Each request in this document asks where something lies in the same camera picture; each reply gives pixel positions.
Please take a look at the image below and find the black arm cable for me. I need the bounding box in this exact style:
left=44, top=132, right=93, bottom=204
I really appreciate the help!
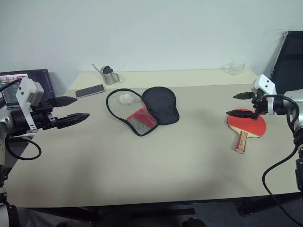
left=0, top=79, right=42, bottom=161
left=257, top=94, right=303, bottom=225

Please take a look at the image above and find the black smartphone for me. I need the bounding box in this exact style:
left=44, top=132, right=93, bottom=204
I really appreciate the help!
left=75, top=84, right=106, bottom=99

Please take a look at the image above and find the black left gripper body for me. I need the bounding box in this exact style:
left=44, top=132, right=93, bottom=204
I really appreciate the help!
left=29, top=98, right=59, bottom=131

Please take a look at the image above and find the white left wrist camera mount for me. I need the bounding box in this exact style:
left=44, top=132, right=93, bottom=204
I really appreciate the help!
left=15, top=78, right=45, bottom=137

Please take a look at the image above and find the black table frame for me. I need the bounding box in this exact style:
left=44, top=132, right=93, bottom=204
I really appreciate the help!
left=28, top=191, right=303, bottom=223

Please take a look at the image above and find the dark rounded shape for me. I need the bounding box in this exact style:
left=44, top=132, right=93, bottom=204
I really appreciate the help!
left=182, top=217, right=209, bottom=227

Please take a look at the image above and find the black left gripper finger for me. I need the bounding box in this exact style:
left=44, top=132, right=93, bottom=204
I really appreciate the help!
left=51, top=96, right=78, bottom=107
left=56, top=113, right=90, bottom=130

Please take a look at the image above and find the white duck plush keychain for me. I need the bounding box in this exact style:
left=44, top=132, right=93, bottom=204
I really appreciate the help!
left=119, top=94, right=140, bottom=105

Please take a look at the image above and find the black office chair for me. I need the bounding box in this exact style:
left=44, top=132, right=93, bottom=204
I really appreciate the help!
left=269, top=30, right=303, bottom=94

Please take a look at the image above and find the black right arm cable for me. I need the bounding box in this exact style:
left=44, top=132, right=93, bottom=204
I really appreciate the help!
left=257, top=94, right=303, bottom=225

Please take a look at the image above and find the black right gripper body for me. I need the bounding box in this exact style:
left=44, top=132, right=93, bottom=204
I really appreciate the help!
left=251, top=93, right=269, bottom=120

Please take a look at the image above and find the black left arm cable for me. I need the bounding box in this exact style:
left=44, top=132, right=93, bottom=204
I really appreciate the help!
left=0, top=79, right=42, bottom=161

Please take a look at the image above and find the black red mesh paddle case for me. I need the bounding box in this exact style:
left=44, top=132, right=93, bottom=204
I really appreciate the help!
left=106, top=86, right=180, bottom=137

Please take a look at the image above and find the open grey laptop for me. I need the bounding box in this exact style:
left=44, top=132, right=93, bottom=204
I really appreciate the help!
left=0, top=69, right=56, bottom=109

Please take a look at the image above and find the steel pitcher with spout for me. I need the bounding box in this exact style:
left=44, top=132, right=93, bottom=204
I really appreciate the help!
left=91, top=63, right=121, bottom=85

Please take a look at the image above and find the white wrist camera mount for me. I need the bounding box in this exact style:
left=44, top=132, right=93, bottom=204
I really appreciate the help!
left=251, top=74, right=277, bottom=115
left=15, top=78, right=45, bottom=137

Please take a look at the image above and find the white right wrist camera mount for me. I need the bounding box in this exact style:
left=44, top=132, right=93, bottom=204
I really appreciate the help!
left=251, top=74, right=277, bottom=115

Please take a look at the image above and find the clear glass cup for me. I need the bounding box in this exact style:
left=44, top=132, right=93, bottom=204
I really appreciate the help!
left=223, top=61, right=247, bottom=76

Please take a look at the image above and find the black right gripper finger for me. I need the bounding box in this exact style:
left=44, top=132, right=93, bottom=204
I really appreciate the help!
left=233, top=92, right=254, bottom=100
left=226, top=109, right=258, bottom=119

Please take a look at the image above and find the red table tennis paddle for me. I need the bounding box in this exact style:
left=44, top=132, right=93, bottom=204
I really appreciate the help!
left=226, top=108, right=267, bottom=154

